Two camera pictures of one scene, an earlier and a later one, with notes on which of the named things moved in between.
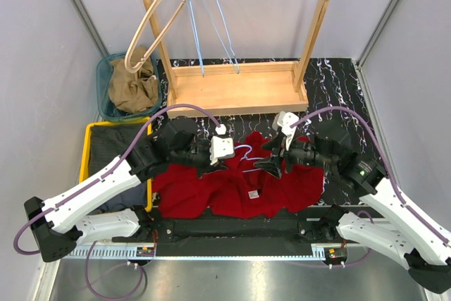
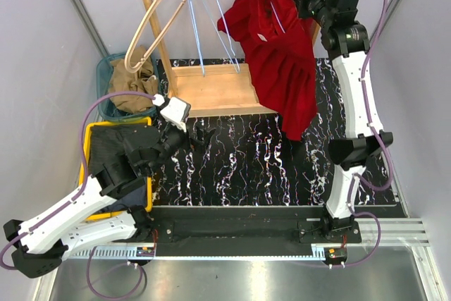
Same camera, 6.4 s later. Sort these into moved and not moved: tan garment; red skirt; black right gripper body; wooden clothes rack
Moved: black right gripper body; red skirt
Not moved: tan garment; wooden clothes rack
